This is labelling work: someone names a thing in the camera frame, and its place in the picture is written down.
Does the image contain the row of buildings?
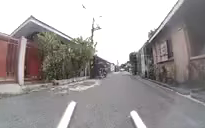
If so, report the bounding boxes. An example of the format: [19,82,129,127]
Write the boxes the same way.
[89,54,116,79]

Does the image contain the utility pole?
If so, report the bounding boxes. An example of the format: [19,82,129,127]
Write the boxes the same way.
[89,17,103,79]

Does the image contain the grey asphalt road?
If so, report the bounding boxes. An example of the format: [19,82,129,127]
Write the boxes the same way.
[0,70,205,128]

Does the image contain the green bushes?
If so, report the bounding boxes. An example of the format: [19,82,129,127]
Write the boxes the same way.
[34,31,98,82]

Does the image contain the robot's own part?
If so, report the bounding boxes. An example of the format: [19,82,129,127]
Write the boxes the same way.
[56,100,78,128]
[129,110,148,128]

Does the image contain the beige building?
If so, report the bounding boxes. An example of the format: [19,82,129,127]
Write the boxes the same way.
[136,0,205,89]

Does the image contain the pale concrete pavement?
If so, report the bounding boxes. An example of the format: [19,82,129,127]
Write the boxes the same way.
[0,77,99,99]

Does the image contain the building with red gate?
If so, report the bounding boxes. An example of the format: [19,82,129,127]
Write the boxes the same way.
[0,14,74,86]

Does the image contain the grey concrete pavement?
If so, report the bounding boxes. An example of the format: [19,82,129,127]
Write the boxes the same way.
[131,74,205,108]

